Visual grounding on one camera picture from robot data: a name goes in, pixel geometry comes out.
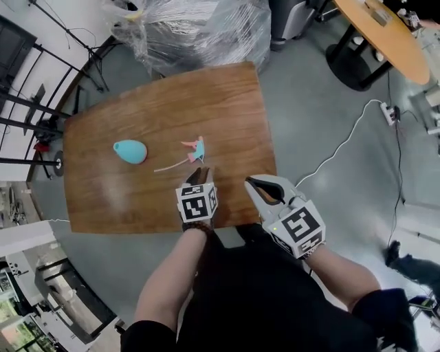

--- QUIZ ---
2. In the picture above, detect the gray black wheeled machine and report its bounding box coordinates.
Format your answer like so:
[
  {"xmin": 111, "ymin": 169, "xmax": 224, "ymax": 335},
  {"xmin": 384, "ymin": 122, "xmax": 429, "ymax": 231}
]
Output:
[{"xmin": 269, "ymin": 0, "xmax": 327, "ymax": 52}]

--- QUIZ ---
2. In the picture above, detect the person's left forearm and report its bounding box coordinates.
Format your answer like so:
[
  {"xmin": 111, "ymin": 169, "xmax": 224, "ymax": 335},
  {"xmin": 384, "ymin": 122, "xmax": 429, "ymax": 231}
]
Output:
[{"xmin": 133, "ymin": 225, "xmax": 212, "ymax": 331}]

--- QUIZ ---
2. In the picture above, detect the round orange wooden table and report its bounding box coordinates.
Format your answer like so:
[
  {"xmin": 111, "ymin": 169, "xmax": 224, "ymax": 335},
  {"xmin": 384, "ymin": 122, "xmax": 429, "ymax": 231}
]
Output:
[{"xmin": 331, "ymin": 0, "xmax": 430, "ymax": 85}]

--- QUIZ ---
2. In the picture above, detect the black weight plate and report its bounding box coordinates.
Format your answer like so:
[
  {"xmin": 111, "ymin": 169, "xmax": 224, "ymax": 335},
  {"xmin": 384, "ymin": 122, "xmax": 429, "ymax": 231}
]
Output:
[{"xmin": 54, "ymin": 149, "xmax": 67, "ymax": 178}]

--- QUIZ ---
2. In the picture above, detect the black monitor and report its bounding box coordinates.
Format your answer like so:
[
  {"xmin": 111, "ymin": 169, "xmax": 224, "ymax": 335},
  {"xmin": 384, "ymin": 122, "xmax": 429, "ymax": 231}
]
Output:
[{"xmin": 0, "ymin": 15, "xmax": 38, "ymax": 82}]

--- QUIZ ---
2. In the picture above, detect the brown beaded bracelet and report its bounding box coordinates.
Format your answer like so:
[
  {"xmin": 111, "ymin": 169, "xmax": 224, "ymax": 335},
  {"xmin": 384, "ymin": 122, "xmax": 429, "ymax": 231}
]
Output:
[{"xmin": 181, "ymin": 221, "xmax": 214, "ymax": 238}]

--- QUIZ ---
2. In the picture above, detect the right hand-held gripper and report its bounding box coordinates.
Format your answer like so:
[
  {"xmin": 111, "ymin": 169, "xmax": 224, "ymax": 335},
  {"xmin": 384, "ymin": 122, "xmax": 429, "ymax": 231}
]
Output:
[{"xmin": 243, "ymin": 174, "xmax": 327, "ymax": 260}]

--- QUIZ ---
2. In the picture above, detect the black round table base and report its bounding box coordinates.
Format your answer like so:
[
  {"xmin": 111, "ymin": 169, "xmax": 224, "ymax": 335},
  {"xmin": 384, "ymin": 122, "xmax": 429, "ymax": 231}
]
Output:
[{"xmin": 324, "ymin": 23, "xmax": 393, "ymax": 92}]

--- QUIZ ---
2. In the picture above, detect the tripod light stand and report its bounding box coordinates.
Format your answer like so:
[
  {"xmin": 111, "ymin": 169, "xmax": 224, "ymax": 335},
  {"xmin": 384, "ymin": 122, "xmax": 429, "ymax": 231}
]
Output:
[{"xmin": 29, "ymin": 0, "xmax": 111, "ymax": 93}]

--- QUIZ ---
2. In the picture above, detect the small cardboard box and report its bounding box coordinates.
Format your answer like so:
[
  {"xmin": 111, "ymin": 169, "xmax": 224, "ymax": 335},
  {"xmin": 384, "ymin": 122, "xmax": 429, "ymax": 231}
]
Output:
[{"xmin": 369, "ymin": 6, "xmax": 388, "ymax": 25}]

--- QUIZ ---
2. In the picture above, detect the white power strip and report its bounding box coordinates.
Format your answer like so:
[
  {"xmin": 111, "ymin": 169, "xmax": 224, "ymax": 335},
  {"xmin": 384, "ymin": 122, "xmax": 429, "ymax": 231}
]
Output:
[{"xmin": 379, "ymin": 101, "xmax": 399, "ymax": 127}]

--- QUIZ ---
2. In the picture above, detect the black metal monitor stand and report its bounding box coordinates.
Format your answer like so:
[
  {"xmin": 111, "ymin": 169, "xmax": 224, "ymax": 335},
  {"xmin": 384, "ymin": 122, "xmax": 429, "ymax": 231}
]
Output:
[{"xmin": 0, "ymin": 44, "xmax": 114, "ymax": 179}]

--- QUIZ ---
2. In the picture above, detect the person's black shirt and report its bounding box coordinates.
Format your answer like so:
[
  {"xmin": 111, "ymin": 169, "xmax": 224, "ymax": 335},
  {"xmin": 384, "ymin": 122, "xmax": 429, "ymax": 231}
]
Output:
[{"xmin": 118, "ymin": 223, "xmax": 419, "ymax": 352}]

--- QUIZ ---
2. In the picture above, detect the black white braided bracelet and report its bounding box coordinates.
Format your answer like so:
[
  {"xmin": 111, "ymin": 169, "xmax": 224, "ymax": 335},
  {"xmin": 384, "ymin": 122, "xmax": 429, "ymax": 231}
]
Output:
[{"xmin": 298, "ymin": 240, "xmax": 327, "ymax": 261}]

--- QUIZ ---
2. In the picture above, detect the brown wooden table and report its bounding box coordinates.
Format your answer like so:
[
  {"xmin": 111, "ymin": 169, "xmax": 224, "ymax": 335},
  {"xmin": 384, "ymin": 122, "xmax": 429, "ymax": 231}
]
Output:
[{"xmin": 47, "ymin": 98, "xmax": 384, "ymax": 223}]

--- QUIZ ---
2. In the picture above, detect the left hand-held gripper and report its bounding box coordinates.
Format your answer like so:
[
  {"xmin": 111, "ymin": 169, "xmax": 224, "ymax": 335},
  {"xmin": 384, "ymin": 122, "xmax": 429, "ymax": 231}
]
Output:
[{"xmin": 175, "ymin": 166, "xmax": 220, "ymax": 224}]

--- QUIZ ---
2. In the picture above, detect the person's right forearm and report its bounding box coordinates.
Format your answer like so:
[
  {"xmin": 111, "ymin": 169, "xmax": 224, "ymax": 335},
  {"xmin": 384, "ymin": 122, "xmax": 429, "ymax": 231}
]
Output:
[{"xmin": 304, "ymin": 245, "xmax": 382, "ymax": 312}]

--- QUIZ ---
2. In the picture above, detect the light blue plastic bottle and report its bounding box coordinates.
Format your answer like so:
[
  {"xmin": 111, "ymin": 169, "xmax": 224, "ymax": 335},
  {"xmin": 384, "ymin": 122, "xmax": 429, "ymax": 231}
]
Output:
[{"xmin": 113, "ymin": 139, "xmax": 149, "ymax": 165}]

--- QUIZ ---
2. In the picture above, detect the plastic-wrapped pallet load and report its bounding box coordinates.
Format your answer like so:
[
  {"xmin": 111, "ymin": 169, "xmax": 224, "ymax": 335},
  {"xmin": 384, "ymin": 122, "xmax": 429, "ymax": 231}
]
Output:
[{"xmin": 109, "ymin": 0, "xmax": 272, "ymax": 80}]

